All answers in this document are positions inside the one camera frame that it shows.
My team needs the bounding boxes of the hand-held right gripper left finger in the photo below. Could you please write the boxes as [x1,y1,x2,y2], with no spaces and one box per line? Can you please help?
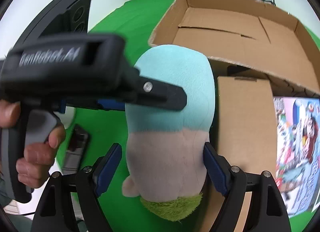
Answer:
[31,143,123,232]

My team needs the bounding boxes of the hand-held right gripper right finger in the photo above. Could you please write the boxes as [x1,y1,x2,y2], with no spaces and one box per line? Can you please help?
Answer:
[203,142,292,232]

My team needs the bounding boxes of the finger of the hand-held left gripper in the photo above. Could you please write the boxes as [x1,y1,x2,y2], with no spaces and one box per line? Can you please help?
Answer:
[122,68,187,112]
[59,98,125,113]

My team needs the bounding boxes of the pastel plush toy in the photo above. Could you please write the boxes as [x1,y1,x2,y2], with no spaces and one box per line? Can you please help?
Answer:
[122,44,216,222]

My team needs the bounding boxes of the colourful printed toy box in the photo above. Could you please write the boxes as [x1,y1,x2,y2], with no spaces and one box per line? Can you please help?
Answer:
[273,97,320,216]

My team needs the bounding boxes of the large cardboard box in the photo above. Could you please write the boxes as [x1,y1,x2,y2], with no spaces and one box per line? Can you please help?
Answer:
[148,0,320,98]

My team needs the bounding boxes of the person's left hand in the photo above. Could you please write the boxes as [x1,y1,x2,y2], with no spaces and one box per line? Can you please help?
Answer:
[0,102,67,190]

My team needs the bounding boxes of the dark flat device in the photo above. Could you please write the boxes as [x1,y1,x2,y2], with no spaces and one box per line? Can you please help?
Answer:
[61,124,90,175]

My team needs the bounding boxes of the green round cloth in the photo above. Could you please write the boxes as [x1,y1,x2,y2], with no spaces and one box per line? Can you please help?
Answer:
[54,0,320,232]

